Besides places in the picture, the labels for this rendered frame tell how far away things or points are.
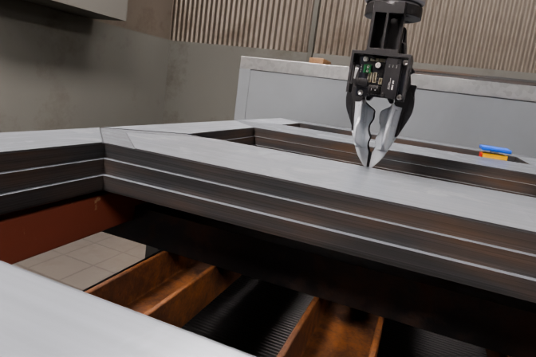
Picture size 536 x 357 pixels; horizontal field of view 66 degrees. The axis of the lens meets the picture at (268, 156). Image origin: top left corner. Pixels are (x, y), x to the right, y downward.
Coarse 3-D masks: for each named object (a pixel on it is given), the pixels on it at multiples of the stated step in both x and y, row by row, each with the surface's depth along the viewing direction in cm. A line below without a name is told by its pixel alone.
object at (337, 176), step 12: (288, 168) 47; (300, 168) 48; (312, 168) 49; (324, 168) 50; (336, 168) 51; (348, 168) 52; (360, 168) 53; (288, 180) 41; (300, 180) 41; (312, 180) 42; (324, 180) 43; (336, 180) 44; (348, 180) 45
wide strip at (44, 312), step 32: (0, 288) 15; (32, 288) 16; (64, 288) 16; (0, 320) 14; (32, 320) 14; (64, 320) 14; (96, 320) 14; (128, 320) 14; (160, 320) 15; (0, 352) 12; (32, 352) 12; (64, 352) 12; (96, 352) 13; (128, 352) 13; (160, 352) 13; (192, 352) 13; (224, 352) 13
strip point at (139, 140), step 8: (128, 136) 55; (136, 136) 56; (144, 136) 57; (152, 136) 58; (160, 136) 59; (168, 136) 60; (176, 136) 61; (184, 136) 62; (136, 144) 50; (144, 144) 50; (152, 144) 51; (160, 144) 52
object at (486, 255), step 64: (256, 128) 90; (320, 128) 119; (0, 192) 37; (64, 192) 43; (128, 192) 46; (192, 192) 44; (256, 192) 42; (320, 192) 40; (512, 192) 72; (384, 256) 37; (448, 256) 35; (512, 256) 34
